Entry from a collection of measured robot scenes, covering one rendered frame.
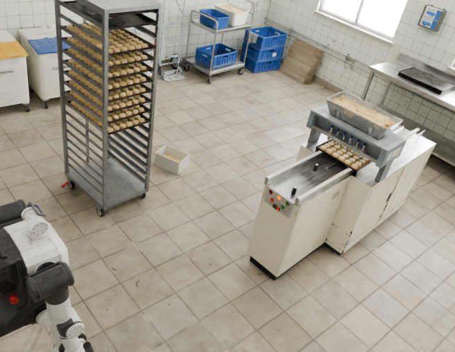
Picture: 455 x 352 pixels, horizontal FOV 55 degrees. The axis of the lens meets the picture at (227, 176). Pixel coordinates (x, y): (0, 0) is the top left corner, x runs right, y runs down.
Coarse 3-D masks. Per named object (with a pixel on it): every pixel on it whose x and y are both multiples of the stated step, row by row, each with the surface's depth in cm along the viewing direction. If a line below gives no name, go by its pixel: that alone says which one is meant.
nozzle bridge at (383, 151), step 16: (320, 112) 361; (320, 128) 368; (336, 128) 361; (352, 128) 348; (352, 144) 354; (368, 144) 345; (384, 144) 334; (400, 144) 339; (384, 160) 331; (384, 176) 354
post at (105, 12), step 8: (104, 8) 284; (104, 16) 285; (104, 24) 289; (104, 32) 291; (104, 40) 294; (104, 48) 298; (104, 56) 301; (104, 64) 304; (104, 72) 307; (104, 80) 311; (104, 88) 314; (104, 96) 318; (104, 104) 322; (104, 112) 326; (104, 120) 329; (104, 128) 333; (104, 136) 337; (104, 144) 341; (104, 152) 346; (104, 160) 350; (104, 168) 354; (104, 176) 359; (104, 184) 364; (104, 192) 368; (104, 200) 373; (104, 208) 378
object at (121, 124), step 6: (72, 102) 369; (78, 108) 363; (84, 114) 361; (90, 114) 358; (96, 120) 352; (120, 120) 362; (126, 120) 359; (132, 120) 363; (138, 120) 364; (144, 120) 368; (108, 126) 348; (114, 126) 349; (120, 126) 352; (126, 126) 355; (108, 132) 344
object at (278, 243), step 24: (312, 168) 354; (336, 168) 360; (264, 192) 333; (288, 192) 322; (336, 192) 350; (264, 216) 341; (312, 216) 338; (264, 240) 350; (288, 240) 331; (312, 240) 369; (264, 264) 360; (288, 264) 357
